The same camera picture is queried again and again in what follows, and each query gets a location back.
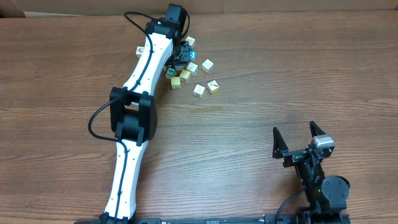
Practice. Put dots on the yellow top block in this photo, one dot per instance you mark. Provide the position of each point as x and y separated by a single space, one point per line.
185 75

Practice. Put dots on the green number four block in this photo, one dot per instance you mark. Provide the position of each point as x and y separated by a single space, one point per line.
170 72

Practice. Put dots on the block with red mark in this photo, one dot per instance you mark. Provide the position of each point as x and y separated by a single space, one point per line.
213 87

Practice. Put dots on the blue symbol block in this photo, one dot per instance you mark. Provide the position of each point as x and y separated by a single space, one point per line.
179 66

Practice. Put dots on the wooden block green seven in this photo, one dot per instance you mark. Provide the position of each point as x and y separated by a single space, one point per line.
192 68

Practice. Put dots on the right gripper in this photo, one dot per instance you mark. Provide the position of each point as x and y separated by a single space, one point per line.
297 153

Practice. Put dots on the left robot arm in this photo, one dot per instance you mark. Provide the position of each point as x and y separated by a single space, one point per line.
132 107

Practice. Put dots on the yellow block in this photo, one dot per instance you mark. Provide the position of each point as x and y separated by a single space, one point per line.
185 75
175 82

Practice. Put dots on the cardboard backdrop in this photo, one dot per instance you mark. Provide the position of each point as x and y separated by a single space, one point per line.
20 8

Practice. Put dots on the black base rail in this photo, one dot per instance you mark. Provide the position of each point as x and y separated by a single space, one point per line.
266 219

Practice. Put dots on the wooden block bird picture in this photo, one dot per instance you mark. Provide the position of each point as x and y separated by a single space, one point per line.
139 51

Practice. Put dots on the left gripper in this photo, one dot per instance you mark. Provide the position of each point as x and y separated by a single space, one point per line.
184 53

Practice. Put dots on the top right wooden block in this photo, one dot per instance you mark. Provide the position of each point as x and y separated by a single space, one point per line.
191 41

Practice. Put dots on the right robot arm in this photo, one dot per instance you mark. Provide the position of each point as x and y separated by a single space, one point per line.
326 196

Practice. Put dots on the pale wooden block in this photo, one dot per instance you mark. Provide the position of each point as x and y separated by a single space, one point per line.
199 91

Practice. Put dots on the blue number five block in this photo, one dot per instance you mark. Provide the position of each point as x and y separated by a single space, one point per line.
193 54

